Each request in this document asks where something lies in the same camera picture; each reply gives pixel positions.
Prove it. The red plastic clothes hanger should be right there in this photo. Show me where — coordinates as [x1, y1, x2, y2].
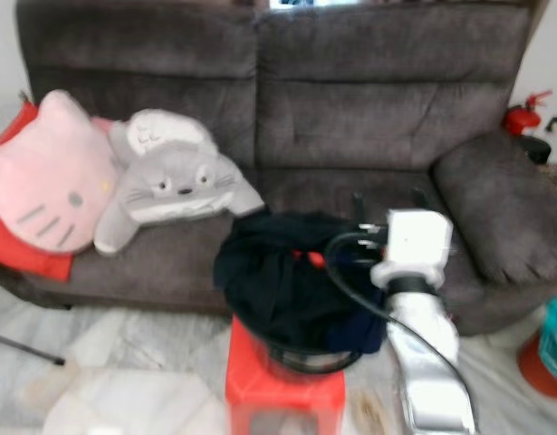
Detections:
[292, 250, 326, 269]

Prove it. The dark brown fabric sofa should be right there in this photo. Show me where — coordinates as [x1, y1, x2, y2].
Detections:
[0, 0, 557, 336]

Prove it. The black garment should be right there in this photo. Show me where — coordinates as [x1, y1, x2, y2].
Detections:
[213, 210, 392, 354]

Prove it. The red fire extinguisher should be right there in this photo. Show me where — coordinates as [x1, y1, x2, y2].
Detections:
[502, 89, 552, 137]

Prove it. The black round laundry basket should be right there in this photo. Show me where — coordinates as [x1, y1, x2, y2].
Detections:
[231, 304, 365, 374]

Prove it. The grey totoro plush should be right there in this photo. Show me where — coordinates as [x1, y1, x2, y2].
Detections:
[92, 109, 265, 256]

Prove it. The red plastic stool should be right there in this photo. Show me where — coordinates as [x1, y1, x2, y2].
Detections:
[224, 313, 347, 435]

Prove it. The bright window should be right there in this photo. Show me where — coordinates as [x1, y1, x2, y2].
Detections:
[269, 0, 360, 10]

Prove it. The pink cat face cushion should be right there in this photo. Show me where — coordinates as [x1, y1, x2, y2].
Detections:
[0, 89, 120, 255]

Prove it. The red round bucket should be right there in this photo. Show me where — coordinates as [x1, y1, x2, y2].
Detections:
[518, 331, 557, 401]

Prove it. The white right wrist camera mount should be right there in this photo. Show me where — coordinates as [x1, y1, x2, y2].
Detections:
[370, 208, 454, 289]

